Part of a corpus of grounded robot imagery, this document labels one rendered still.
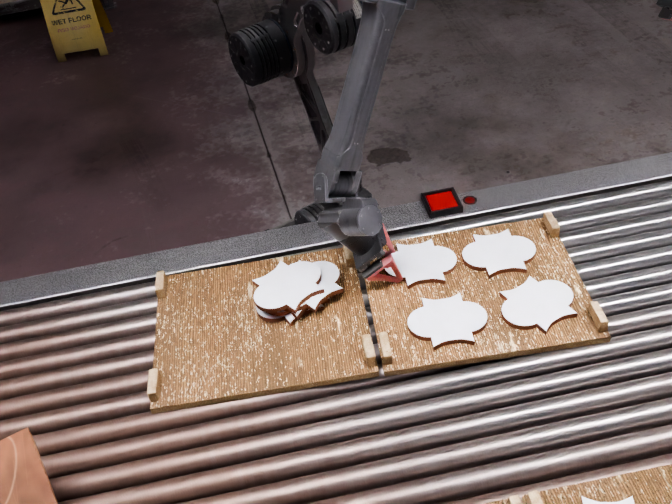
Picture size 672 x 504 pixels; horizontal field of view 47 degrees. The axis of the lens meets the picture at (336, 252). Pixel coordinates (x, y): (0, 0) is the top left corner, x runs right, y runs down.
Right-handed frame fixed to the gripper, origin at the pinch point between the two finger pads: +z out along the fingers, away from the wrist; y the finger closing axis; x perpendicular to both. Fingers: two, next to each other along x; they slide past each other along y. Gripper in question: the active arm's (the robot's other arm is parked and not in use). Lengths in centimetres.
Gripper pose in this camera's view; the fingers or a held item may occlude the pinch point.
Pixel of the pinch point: (394, 266)
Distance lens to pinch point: 157.6
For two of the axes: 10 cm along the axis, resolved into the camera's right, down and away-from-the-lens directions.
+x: -7.3, 5.7, 3.8
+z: 6.8, 5.0, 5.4
